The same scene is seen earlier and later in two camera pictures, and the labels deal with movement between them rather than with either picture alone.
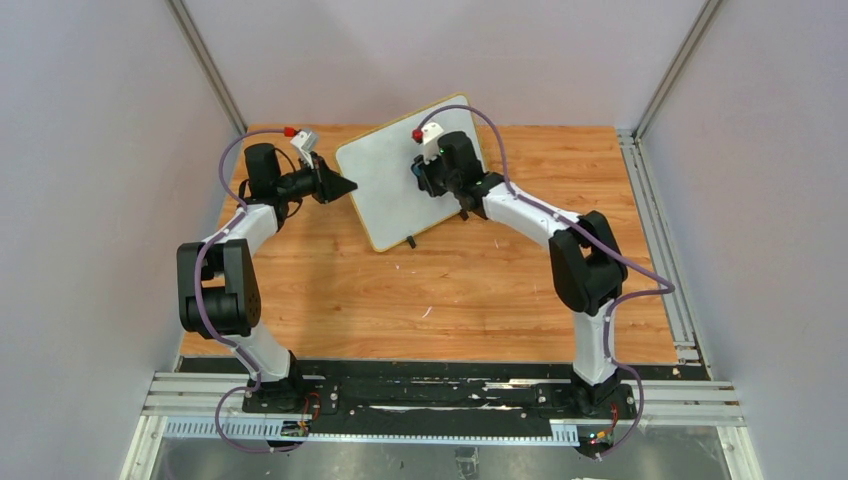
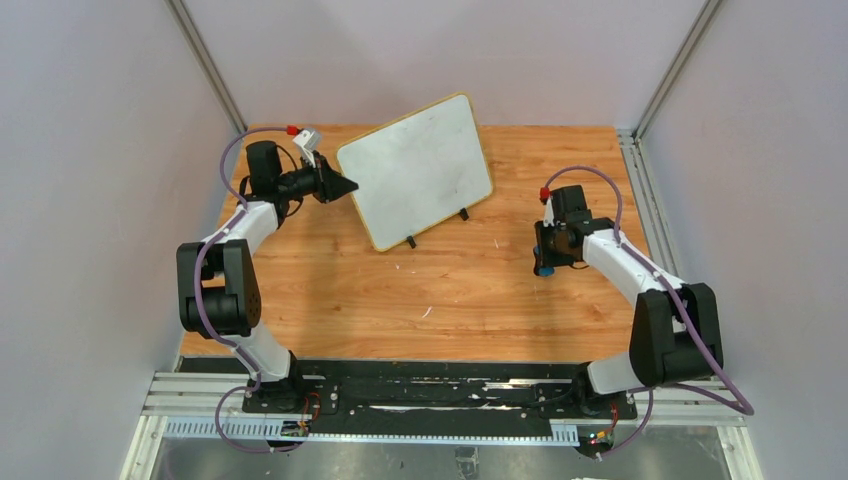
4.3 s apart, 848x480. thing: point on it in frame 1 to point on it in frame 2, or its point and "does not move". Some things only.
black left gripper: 321,182 does not move
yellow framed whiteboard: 380,166 does not move
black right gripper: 433,179 to 542,248
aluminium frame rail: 663,256 does not move
